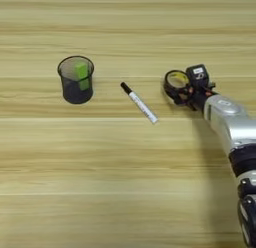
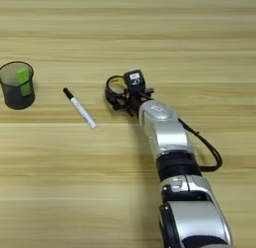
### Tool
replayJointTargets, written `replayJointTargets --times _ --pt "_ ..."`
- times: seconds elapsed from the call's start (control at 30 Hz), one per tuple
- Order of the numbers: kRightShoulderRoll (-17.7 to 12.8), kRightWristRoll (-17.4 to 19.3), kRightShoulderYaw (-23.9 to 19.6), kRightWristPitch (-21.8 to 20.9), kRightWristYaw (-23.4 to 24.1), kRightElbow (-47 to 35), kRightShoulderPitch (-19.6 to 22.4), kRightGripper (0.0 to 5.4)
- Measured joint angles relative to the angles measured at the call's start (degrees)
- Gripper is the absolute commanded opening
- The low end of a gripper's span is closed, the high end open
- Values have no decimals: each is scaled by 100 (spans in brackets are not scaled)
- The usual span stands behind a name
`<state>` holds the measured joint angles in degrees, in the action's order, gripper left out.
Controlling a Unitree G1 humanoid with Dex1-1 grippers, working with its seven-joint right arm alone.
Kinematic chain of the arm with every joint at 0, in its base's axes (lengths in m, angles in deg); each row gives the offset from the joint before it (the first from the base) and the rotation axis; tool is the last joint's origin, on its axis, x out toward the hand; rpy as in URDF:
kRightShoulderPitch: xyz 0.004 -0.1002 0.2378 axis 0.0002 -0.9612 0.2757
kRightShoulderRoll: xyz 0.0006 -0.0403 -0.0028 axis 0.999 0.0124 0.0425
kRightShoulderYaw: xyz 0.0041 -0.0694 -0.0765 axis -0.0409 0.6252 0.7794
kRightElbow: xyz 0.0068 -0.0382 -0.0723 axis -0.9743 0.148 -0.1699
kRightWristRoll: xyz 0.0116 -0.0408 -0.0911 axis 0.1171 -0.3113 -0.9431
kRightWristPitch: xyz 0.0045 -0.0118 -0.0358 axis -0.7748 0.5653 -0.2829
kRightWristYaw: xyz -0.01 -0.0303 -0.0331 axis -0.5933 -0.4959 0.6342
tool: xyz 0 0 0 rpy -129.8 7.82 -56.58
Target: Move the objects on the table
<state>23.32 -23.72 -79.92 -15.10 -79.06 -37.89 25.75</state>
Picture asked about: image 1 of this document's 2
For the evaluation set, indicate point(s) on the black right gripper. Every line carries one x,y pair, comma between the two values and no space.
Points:
200,97

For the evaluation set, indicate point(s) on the black tape roll yellow core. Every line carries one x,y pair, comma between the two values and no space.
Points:
170,75

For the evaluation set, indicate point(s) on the white marker with black cap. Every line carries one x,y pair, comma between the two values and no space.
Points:
141,105

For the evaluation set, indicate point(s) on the green eraser block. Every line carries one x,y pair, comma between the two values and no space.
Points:
81,73

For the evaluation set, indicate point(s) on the black mesh pen cup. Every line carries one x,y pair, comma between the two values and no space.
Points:
76,95

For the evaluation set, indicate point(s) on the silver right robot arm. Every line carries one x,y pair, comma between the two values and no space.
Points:
230,125

